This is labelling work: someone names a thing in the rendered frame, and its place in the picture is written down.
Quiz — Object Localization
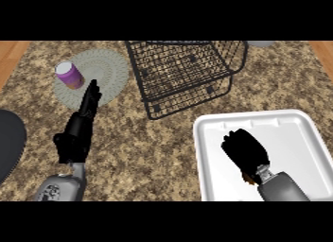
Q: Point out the round dark grey object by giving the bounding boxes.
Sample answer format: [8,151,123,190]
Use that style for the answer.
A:
[0,109,28,197]

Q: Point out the brown sweet potato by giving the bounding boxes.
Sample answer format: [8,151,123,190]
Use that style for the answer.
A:
[241,172,262,186]

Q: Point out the white tray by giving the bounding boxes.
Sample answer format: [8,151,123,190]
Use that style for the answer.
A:
[192,109,333,202]

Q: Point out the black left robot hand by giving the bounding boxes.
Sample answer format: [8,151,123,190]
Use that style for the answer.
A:
[52,78,104,164]

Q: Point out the purple can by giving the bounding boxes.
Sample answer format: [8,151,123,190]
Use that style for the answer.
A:
[53,61,87,91]

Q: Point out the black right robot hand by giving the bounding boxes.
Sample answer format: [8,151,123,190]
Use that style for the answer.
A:
[219,128,272,180]

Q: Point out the round grey woven placemat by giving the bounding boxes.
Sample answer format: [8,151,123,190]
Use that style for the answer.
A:
[50,47,130,112]

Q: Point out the black wire tiered basket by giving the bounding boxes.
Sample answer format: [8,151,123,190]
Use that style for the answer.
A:
[123,40,250,121]

